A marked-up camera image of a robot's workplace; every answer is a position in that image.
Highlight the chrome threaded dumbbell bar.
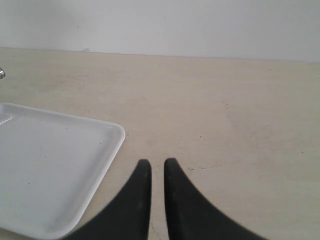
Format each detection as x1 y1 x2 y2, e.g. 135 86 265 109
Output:
0 67 6 79

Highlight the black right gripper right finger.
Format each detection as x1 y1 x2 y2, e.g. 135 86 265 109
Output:
164 158 264 240

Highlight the white rectangular tray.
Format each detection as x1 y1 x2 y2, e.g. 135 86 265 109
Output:
0 103 126 240

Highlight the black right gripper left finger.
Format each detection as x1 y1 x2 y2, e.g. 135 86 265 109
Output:
64 159 152 240

